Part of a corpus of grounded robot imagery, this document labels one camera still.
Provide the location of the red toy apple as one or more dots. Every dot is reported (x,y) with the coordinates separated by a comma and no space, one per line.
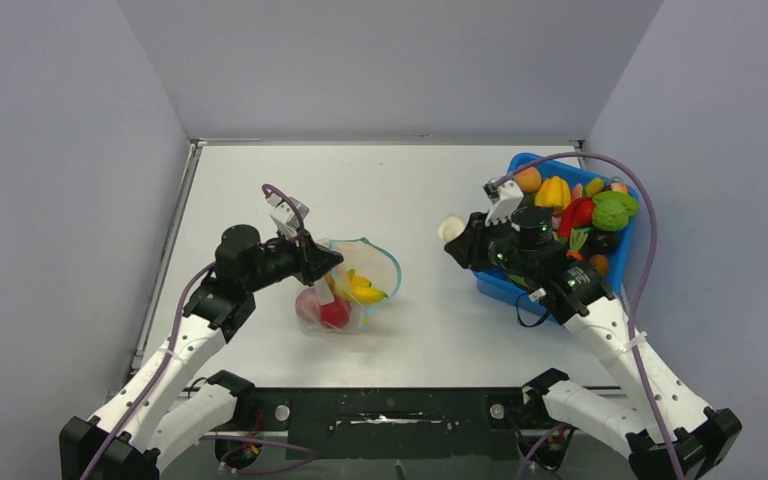
(334,315)

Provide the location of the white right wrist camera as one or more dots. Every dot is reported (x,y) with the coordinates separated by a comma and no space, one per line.
(505,198)

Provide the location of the blue plastic bin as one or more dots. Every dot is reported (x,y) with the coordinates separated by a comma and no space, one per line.
(493,283)

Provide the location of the red toy chili pepper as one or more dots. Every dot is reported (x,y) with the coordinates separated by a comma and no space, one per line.
(578,214)

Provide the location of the yellow toy banana bunch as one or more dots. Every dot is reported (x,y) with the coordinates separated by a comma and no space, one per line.
(362,290)

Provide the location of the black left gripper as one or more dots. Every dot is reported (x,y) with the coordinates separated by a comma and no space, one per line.
(320,261)

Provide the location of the yellow toy bell pepper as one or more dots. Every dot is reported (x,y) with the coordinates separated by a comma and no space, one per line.
(554,194)

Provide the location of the green bumpy toy fruit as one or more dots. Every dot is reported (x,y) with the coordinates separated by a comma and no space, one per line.
(613,210)

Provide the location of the orange toy carrot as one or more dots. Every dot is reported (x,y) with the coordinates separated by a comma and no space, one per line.
(576,242)

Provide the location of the clear zip top bag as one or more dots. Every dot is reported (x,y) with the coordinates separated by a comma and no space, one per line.
(369,260)

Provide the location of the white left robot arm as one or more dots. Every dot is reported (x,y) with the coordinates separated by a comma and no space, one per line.
(139,431)

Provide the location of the toy peach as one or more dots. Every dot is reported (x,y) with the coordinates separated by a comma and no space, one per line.
(529,180)

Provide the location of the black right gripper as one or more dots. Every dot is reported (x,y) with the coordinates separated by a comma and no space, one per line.
(467,248)

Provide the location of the brown toy potato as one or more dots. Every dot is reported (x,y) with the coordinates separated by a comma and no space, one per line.
(600,263)

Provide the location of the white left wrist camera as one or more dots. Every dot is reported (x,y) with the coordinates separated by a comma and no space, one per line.
(284,217)

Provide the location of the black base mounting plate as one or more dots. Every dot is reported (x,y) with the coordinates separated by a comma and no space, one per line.
(395,423)

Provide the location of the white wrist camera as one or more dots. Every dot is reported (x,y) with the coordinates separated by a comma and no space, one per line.
(284,217)
(505,198)

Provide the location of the white toy garlic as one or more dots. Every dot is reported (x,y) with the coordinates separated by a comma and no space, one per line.
(451,227)

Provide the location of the dark purple toy plum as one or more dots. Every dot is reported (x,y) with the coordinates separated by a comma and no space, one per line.
(602,243)

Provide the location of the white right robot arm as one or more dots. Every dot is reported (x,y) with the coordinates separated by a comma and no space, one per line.
(667,431)

